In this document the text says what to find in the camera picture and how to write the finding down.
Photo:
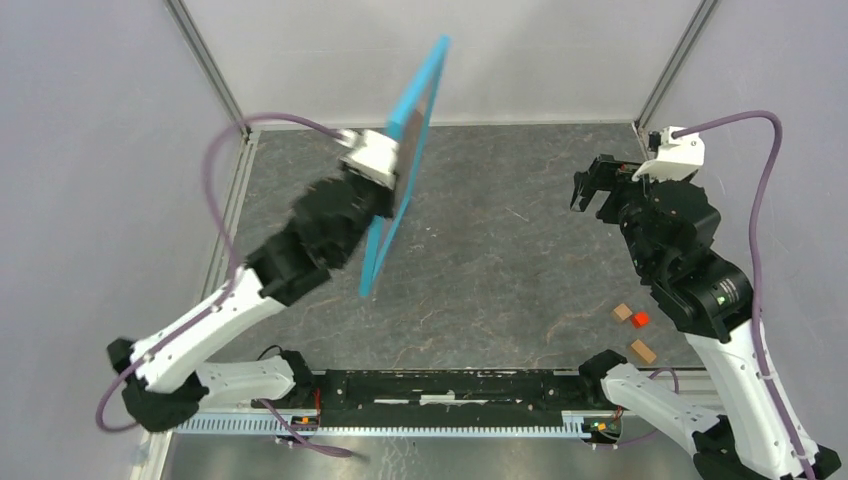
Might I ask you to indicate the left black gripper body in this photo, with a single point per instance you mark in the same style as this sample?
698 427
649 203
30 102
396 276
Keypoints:
373 198

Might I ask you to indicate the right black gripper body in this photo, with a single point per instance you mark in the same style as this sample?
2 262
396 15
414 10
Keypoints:
624 191

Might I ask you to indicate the wooden picture frame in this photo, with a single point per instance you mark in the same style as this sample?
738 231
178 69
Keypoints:
408 124

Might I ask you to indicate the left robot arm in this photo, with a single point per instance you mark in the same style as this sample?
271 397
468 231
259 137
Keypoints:
167 376

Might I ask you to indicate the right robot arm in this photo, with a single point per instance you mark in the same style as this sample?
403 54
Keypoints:
669 227

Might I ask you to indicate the tan wooden cube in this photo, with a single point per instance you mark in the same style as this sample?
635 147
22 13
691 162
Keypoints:
622 313

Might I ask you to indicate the orange wooden cube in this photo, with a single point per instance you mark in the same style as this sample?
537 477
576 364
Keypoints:
640 319

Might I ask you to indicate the right corner aluminium profile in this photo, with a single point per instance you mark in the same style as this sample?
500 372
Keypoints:
688 40

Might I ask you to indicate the corner aluminium profile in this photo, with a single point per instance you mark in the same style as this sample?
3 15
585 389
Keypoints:
191 33
688 40

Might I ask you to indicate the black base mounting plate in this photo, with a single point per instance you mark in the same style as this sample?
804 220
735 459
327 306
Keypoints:
444 398

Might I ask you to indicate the left corner aluminium profile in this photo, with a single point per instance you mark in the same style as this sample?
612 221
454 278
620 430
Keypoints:
191 33

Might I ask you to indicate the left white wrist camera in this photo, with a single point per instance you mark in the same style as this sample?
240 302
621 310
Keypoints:
371 154

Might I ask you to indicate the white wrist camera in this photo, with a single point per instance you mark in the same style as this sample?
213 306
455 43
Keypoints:
371 154
676 159

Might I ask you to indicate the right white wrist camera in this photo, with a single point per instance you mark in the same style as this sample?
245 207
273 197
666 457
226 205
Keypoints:
676 159

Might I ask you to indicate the toothed cable duct strip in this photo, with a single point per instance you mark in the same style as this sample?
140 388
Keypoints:
267 424

